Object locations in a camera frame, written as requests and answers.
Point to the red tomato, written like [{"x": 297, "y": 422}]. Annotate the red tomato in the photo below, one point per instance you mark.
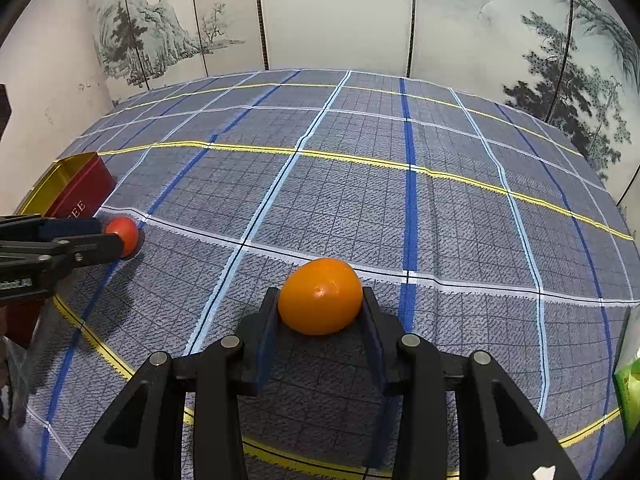
[{"x": 127, "y": 232}]

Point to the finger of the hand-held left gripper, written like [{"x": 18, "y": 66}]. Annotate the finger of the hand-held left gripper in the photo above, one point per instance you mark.
[
  {"x": 75, "y": 254},
  {"x": 70, "y": 229}
]

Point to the green tissue pack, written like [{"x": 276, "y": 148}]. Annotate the green tissue pack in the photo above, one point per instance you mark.
[{"x": 629, "y": 390}]

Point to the red and gold tin box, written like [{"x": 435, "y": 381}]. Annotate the red and gold tin box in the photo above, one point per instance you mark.
[{"x": 80, "y": 190}]

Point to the orange tangerine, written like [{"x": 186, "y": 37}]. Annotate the orange tangerine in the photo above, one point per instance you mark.
[{"x": 320, "y": 295}]

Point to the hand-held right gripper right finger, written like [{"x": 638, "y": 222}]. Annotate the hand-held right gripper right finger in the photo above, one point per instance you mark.
[{"x": 372, "y": 345}]

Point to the landscape painted folding screen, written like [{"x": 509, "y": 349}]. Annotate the landscape painted folding screen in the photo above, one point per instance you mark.
[{"x": 325, "y": 10}]

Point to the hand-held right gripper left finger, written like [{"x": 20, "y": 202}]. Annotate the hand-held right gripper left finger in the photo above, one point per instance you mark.
[{"x": 264, "y": 345}]

